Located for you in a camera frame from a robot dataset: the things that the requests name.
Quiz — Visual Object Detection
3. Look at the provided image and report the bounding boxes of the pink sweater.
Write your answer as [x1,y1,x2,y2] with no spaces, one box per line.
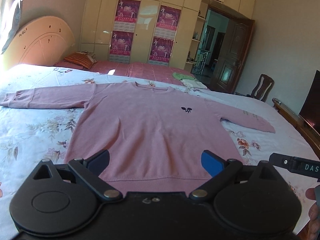
[1,82,275,193]

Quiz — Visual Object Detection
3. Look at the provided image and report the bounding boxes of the person's right hand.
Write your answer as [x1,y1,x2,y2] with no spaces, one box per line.
[305,188,319,240]

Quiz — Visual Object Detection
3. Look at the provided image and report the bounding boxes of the brown wooden tv cabinet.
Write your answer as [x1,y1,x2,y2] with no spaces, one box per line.
[272,98,319,157]

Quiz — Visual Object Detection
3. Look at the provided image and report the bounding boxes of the black television screen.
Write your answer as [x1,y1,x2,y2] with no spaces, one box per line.
[299,70,320,133]

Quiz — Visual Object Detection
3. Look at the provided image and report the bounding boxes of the white floral bed sheet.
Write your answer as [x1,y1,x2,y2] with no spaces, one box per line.
[1,64,317,239]

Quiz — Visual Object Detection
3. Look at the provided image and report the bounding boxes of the white folded cloth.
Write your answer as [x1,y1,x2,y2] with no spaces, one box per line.
[181,79,207,89]

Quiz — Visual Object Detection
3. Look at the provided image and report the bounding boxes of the dark wooden chair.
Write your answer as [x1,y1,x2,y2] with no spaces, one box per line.
[246,74,274,102]

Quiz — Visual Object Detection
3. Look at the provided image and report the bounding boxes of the green folded cloth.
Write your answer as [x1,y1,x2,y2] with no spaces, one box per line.
[172,72,197,81]

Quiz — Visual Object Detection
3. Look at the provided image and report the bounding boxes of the pink checked bed cover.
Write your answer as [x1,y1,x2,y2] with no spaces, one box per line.
[54,60,193,85]

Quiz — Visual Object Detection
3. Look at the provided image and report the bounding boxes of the orange striped pillow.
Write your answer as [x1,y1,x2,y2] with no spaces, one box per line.
[64,53,95,69]

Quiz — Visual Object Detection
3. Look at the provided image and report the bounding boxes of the lower left magenta poster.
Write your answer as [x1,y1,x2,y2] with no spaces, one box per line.
[109,31,133,64]

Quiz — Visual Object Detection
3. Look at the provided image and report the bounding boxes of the magenta poster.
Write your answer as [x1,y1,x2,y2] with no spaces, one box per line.
[154,5,181,40]
[148,37,174,66]
[113,0,140,33]
[109,31,133,64]

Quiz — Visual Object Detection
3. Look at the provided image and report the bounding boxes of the lower right magenta poster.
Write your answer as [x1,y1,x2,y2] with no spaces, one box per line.
[148,37,174,66]

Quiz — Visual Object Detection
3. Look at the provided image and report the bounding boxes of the cream curved headboard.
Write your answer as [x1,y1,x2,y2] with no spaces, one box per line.
[2,16,77,69]

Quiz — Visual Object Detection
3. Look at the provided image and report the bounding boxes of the dark brown wooden door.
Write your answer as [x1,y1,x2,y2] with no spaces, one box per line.
[209,18,255,94]

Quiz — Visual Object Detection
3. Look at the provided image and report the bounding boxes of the cream wardrobe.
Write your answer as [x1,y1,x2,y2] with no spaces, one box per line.
[80,0,255,69]

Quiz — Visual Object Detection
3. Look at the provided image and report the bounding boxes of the upper right magenta poster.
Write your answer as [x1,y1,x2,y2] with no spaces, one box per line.
[154,5,181,40]

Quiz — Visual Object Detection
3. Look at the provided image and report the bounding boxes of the upper left magenta poster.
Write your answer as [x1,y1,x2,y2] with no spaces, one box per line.
[113,0,140,33]

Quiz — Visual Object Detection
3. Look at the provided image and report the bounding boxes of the grey window curtain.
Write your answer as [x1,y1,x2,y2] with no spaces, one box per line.
[1,0,23,54]

